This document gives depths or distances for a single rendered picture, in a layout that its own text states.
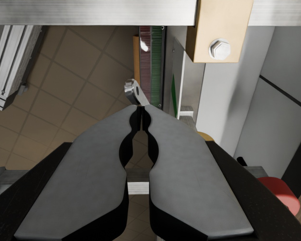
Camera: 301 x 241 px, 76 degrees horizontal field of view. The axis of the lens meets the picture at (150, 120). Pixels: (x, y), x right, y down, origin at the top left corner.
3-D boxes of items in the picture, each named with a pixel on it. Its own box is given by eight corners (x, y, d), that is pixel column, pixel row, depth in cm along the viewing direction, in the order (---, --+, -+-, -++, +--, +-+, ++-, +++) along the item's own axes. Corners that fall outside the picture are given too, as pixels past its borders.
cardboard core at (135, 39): (134, 94, 108) (132, 37, 91) (135, 89, 114) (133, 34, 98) (149, 94, 108) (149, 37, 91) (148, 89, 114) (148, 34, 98)
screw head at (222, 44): (206, 59, 20) (209, 62, 19) (210, 38, 19) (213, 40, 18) (226, 59, 20) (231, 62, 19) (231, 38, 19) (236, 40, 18)
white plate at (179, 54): (165, 149, 48) (169, 182, 39) (172, 37, 34) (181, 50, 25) (167, 149, 48) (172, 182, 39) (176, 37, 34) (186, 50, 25)
